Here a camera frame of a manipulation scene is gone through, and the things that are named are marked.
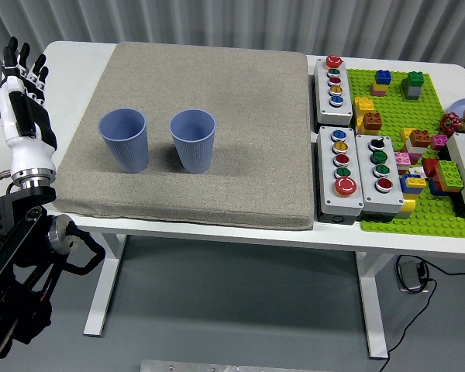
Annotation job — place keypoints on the white table leg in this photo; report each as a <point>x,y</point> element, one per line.
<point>102,283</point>
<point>374,302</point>

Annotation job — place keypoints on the grey five-button control box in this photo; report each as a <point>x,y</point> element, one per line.
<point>329,193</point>
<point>333,112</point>

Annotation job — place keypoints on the green studded baseplate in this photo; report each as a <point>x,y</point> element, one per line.
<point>395,112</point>

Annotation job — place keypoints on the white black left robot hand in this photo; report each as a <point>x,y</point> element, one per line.
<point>27,151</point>

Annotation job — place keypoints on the orange toy brick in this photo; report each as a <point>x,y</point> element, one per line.
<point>449,188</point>

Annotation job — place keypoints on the yellow round toy brick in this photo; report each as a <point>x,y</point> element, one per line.
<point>408,202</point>

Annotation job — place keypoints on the grey pleated curtain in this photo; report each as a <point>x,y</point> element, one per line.
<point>232,19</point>

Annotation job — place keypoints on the blue toy brick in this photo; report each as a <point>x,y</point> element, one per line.
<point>435,189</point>
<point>406,187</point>
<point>383,76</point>

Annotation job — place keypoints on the thin yellow toy brick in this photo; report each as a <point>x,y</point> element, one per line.
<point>377,87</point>

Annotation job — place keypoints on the light blue plate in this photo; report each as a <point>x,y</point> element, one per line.
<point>459,105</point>

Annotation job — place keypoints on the large lime green toy brick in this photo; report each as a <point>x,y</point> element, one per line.
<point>449,173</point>

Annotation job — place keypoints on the grey-brown fabric mat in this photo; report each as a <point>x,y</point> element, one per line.
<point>236,135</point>

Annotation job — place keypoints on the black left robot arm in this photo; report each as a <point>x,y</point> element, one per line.
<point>19,248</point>

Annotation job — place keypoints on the brown toy brick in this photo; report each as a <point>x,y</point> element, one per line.
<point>373,121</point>

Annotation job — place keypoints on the grey toy brick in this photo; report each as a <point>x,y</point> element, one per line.
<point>412,92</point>

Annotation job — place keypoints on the grey power adapter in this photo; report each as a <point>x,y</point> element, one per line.
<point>410,276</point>

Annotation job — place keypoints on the pink toy brick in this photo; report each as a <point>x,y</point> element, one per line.
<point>402,159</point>
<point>377,93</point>
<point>439,142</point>

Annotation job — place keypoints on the blue ribbed plastic cup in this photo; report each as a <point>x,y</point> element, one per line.
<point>193,143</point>
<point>122,128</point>

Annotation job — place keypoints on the red toy brick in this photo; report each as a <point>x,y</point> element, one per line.
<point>430,166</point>

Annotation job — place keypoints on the white printed toy brick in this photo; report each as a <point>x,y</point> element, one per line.
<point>416,171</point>

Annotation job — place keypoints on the orange-brown toy brick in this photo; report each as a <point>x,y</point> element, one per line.
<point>420,137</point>

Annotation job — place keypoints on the grey selector switch control box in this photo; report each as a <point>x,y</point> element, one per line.
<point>372,199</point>

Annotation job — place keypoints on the red valve wheel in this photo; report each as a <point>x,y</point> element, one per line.
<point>449,123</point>

